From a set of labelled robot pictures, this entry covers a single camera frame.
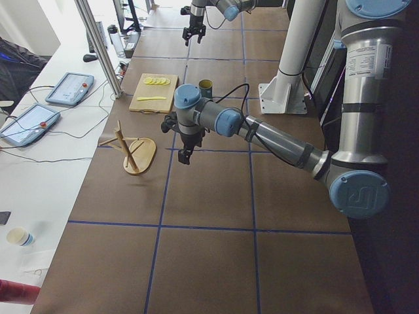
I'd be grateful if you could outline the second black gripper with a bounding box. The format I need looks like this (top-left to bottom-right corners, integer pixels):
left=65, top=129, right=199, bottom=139
left=182, top=14, right=206, bottom=46

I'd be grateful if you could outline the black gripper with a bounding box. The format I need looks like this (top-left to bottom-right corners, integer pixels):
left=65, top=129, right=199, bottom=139
left=177, top=132, right=205, bottom=164

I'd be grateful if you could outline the teal mug with yellow interior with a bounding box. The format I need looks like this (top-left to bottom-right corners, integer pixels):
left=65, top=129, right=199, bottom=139
left=198, top=79, right=213, bottom=99

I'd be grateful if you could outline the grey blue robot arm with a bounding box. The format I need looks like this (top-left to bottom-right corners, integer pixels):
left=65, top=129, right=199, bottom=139
left=161, top=1, right=409, bottom=219

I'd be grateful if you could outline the second grey robot arm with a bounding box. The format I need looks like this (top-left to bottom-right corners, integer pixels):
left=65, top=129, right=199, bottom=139
left=181, top=0, right=258, bottom=41

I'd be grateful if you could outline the wooden cup storage rack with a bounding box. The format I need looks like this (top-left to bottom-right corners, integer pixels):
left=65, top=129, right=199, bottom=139
left=98, top=120, right=156, bottom=175

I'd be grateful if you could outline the white paper cup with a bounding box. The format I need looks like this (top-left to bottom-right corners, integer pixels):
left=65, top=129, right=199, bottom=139
left=7, top=227, right=35, bottom=247

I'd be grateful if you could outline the yellow plastic knife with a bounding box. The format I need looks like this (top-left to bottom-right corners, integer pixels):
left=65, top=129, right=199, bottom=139
left=136, top=96, right=167, bottom=101

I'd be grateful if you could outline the wooden cutting board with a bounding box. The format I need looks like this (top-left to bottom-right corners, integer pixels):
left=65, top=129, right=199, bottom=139
left=129, top=73, right=179, bottom=113

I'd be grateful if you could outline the clear water bottle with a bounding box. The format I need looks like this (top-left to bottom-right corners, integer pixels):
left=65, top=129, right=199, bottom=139
left=107, top=24, right=125, bottom=58

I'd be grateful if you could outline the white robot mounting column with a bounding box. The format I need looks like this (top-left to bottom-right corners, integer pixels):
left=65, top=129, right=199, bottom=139
left=259, top=0, right=326, bottom=114

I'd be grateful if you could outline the black computer mouse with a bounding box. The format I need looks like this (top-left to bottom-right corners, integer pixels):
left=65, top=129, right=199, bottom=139
left=82, top=54, right=98, bottom=63

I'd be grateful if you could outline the blue teach pendant tablet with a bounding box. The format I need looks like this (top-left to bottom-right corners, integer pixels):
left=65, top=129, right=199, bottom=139
left=45, top=72, right=94, bottom=106
left=1, top=103, right=61, bottom=147

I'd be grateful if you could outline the blue tape strip crosswise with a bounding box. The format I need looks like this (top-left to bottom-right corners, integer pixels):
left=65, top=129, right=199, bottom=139
left=67, top=220, right=352, bottom=236

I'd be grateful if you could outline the black control cabinet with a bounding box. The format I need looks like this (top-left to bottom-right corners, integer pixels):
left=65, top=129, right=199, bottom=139
left=303, top=1, right=346, bottom=152

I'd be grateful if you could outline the black smartphone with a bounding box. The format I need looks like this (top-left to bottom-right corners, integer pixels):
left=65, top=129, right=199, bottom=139
left=0, top=211, right=11, bottom=226

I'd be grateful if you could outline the red cylindrical object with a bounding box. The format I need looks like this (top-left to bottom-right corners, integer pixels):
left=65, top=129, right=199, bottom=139
left=1, top=279, right=41, bottom=305

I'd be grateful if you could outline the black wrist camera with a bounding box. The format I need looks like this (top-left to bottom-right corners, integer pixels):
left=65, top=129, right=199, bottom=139
left=160, top=111, right=179, bottom=133

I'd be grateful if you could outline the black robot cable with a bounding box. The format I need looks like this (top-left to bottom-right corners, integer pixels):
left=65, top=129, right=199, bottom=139
left=212, top=83, right=263, bottom=145

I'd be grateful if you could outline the aluminium frame post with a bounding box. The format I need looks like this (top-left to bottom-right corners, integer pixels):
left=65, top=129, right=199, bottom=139
left=75, top=0, right=123, bottom=99

